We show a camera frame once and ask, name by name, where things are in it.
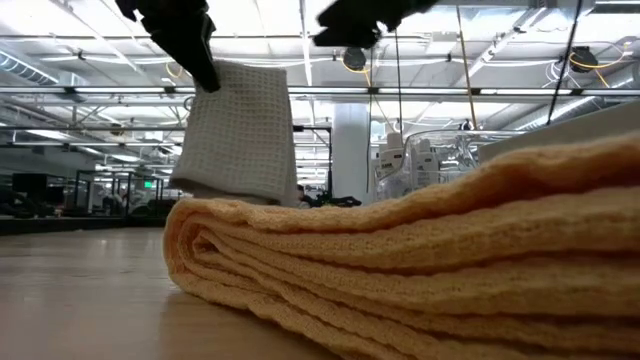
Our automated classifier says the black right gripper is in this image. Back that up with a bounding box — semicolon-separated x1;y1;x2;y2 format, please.
312;0;442;51

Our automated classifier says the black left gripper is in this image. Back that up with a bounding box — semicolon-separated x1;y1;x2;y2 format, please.
114;0;222;95

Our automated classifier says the grey waffle-weave towel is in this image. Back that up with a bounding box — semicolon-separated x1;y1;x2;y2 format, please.
168;58;300;208

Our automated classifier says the hanging linear light fixture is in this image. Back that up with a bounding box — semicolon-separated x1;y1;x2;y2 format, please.
0;84;640;99

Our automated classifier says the white building column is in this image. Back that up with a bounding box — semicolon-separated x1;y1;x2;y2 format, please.
331;102;372;205

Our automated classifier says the small clear plastic container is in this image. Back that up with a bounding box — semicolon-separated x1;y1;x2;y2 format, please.
372;130;454;202

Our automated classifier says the person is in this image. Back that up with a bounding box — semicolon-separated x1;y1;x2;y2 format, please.
296;183;315;209

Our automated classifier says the large clear plastic container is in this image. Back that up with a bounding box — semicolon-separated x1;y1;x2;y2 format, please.
402;128;534;202

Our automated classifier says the dark background workstation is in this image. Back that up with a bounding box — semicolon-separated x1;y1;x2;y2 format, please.
0;172;59;219

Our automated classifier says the orange folded towel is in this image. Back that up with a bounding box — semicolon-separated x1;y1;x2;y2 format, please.
162;130;640;360

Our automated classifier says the grey plastic bin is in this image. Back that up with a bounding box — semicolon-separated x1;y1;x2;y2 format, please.
477;101;640;164

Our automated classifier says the black ceiling cable reel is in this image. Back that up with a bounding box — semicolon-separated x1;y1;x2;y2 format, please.
341;44;368;73
568;44;598;74

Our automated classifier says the background black frame station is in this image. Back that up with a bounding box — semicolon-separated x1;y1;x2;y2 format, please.
74;169;166;220

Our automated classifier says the thin black dangling cable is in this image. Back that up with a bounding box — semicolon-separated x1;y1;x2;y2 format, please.
546;0;585;127

